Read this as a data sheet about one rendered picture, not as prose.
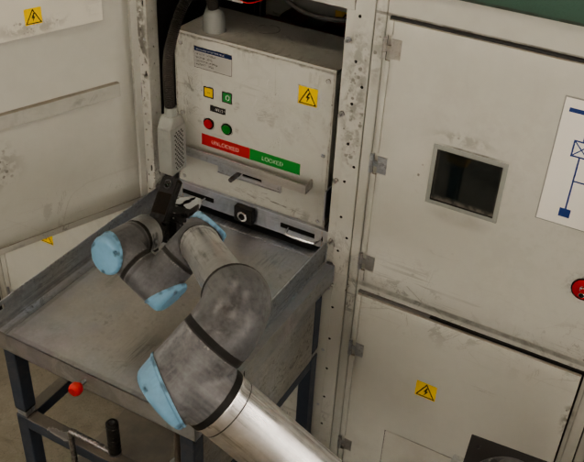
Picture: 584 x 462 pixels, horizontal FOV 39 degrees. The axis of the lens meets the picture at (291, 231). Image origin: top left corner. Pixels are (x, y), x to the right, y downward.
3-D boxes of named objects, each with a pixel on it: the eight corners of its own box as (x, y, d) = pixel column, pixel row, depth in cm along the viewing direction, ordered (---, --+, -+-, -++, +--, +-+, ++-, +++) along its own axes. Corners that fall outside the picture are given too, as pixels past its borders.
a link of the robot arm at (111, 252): (110, 286, 186) (80, 256, 187) (145, 266, 196) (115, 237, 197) (126, 258, 180) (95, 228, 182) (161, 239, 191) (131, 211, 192)
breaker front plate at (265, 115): (321, 234, 232) (333, 74, 205) (178, 183, 250) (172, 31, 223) (323, 231, 232) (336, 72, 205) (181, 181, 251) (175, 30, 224)
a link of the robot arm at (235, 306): (248, 267, 125) (192, 200, 190) (192, 328, 125) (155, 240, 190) (302, 314, 129) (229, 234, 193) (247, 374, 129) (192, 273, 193)
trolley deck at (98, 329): (195, 442, 183) (194, 423, 180) (-12, 342, 207) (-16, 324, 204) (333, 282, 233) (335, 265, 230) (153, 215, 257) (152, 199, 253)
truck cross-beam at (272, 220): (328, 250, 233) (330, 233, 229) (170, 194, 253) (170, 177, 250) (336, 241, 237) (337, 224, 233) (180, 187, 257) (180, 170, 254)
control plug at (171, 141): (172, 177, 235) (170, 121, 225) (159, 172, 237) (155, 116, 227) (188, 165, 241) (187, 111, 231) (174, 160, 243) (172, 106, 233)
